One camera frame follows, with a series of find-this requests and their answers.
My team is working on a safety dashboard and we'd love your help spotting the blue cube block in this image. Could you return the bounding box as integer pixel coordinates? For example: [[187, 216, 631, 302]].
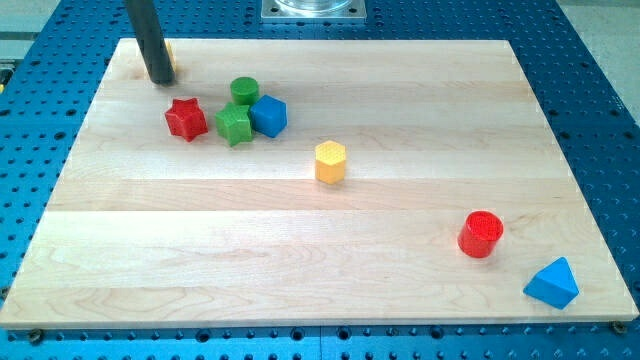
[[249, 95, 288, 138]]

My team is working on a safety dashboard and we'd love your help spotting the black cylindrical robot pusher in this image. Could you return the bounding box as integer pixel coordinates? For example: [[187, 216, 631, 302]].
[[124, 0, 175, 85]]

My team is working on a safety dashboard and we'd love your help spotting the blue perforated metal table plate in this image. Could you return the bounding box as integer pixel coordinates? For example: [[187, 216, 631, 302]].
[[1, 0, 639, 359]]

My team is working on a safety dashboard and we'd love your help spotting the wooden board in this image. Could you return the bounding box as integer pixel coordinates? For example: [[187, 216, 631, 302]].
[[1, 39, 638, 329]]

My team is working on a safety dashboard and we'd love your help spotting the yellow hexagon block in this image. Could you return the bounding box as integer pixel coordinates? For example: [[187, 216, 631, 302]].
[[315, 141, 346, 184]]

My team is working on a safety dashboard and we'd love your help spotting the red star block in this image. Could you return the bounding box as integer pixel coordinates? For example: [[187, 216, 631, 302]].
[[165, 98, 208, 142]]

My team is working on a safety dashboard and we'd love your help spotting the green star block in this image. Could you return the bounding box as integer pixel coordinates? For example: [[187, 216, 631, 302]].
[[215, 103, 253, 147]]

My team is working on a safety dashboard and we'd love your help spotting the red cylinder block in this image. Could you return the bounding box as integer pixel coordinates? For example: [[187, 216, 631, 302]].
[[457, 210, 504, 258]]

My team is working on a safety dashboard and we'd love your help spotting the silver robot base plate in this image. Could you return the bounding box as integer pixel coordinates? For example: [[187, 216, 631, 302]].
[[261, 0, 367, 22]]

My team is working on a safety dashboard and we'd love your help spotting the yellow heart block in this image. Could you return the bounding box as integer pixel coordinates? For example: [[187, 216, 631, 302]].
[[165, 40, 177, 74]]

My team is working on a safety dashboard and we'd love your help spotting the green cylinder block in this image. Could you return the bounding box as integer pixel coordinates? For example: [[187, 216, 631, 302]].
[[230, 77, 260, 106]]

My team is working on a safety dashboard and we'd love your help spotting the blue triangle block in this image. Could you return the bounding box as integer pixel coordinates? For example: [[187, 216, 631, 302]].
[[523, 257, 580, 310]]

